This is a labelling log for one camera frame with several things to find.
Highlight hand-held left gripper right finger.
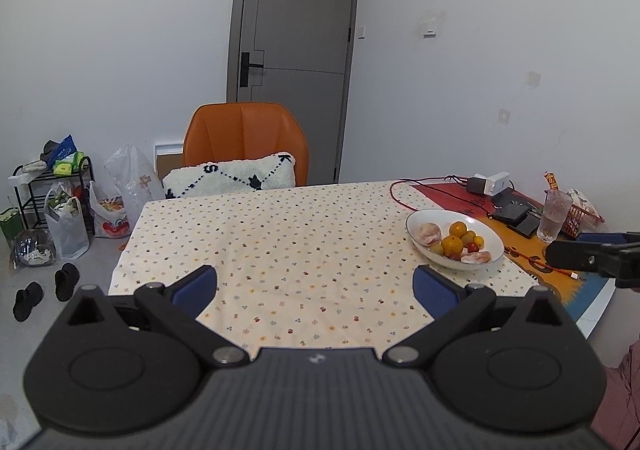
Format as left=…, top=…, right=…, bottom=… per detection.
left=382, top=265, right=566, bottom=370

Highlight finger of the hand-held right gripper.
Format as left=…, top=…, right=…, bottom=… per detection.
left=581, top=231, right=640, bottom=249
left=544, top=240, right=622, bottom=277

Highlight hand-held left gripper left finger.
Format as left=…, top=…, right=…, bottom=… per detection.
left=65, top=266, right=251, bottom=370

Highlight white oval plate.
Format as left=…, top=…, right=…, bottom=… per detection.
left=405, top=209, right=506, bottom=272

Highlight red orange printed mat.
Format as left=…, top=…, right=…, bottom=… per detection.
left=414, top=180, right=617, bottom=327

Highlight clear wrapped snack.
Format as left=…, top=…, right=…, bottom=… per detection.
left=566, top=188, right=601, bottom=217

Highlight clear drinking glass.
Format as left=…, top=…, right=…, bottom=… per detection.
left=537, top=189, right=574, bottom=245

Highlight black power bank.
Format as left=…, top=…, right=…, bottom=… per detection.
left=492, top=204, right=532, bottom=225

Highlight black flat device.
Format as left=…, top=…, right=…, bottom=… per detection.
left=491, top=189, right=531, bottom=211

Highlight plastic bag red print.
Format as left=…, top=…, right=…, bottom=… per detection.
left=88, top=180, right=133, bottom=239

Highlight white charger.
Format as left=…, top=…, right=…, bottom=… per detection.
left=472, top=171, right=512, bottom=195

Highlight white pillow black pattern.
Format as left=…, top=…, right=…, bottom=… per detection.
left=162, top=152, right=299, bottom=201

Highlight translucent plastic bag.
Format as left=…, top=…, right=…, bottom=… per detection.
left=104, top=144, right=166, bottom=225

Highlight black slipper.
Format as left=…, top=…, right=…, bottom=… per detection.
left=12, top=281, right=45, bottom=322
left=54, top=262, right=82, bottom=303

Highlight white plastic bag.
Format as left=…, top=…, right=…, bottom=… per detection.
left=44, top=182, right=91, bottom=261

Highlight orange chair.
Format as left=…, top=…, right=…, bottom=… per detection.
left=182, top=102, right=310, bottom=187

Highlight clear bag dark contents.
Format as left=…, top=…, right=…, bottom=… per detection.
left=11, top=229, right=57, bottom=271

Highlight green packet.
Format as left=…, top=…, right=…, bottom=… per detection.
left=52, top=152, right=87, bottom=177

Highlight black shoe rack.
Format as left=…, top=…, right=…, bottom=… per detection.
left=7, top=156, right=97, bottom=251

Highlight blue packet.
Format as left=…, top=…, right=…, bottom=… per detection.
left=49, top=135, right=77, bottom=163

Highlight green box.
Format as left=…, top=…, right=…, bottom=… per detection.
left=0, top=207, right=21, bottom=248

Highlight grey door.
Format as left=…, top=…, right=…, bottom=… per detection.
left=226, top=0, right=362, bottom=187

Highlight orange wire basket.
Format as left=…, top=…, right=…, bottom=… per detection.
left=560, top=202, right=606, bottom=237

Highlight black cable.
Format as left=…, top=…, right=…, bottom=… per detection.
left=440, top=174, right=497, bottom=221

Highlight black door handle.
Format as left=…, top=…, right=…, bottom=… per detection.
left=239, top=52, right=265, bottom=87

